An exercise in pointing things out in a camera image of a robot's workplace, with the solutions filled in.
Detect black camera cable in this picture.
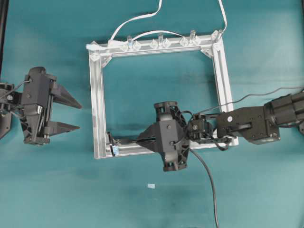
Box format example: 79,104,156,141
189,148,221,228

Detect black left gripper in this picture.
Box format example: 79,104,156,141
20,66,82,145

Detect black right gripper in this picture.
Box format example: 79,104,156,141
136,101,190,171

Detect tall aluminium post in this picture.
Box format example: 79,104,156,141
189,30,196,44

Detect aluminium extrusion frame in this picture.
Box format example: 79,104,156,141
86,31,234,159

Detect corner aluminium post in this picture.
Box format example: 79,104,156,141
215,29,224,42

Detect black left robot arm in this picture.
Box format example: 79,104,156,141
0,66,82,145

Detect white wire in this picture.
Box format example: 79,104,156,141
108,0,228,47

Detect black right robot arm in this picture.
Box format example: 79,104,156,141
136,92,304,171

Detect middle aluminium post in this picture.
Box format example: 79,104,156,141
158,33,163,48

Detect small blue tape piece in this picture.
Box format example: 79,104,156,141
147,183,155,189

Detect short aluminium post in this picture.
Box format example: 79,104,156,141
127,36,133,49

